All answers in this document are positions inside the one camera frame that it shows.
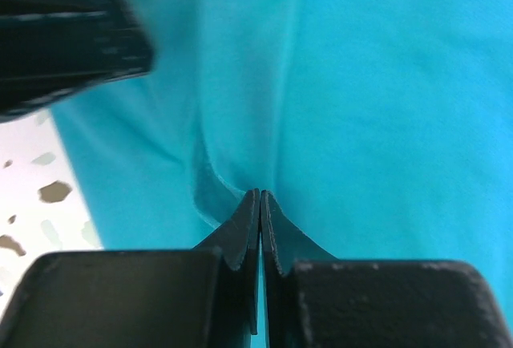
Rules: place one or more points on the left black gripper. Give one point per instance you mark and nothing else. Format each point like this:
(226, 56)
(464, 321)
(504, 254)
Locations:
(51, 49)

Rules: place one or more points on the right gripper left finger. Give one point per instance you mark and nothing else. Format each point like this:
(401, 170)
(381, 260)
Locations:
(200, 297)

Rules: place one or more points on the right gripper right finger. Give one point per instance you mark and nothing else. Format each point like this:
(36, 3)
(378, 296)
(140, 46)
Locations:
(313, 299)

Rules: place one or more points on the teal t-shirt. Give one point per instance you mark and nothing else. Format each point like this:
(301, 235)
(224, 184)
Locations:
(383, 127)

